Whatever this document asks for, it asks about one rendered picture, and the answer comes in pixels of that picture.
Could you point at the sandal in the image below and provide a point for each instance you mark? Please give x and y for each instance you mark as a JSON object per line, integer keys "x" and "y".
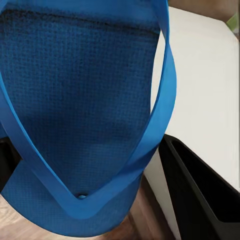
{"x": 75, "y": 101}

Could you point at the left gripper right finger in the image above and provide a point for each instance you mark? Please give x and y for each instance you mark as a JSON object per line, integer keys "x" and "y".
{"x": 206, "y": 206}

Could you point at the bed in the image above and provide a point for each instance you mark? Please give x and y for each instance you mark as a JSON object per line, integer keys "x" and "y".
{"x": 206, "y": 113}

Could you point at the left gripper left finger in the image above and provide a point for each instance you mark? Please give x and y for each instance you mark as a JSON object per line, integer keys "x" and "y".
{"x": 9, "y": 159}

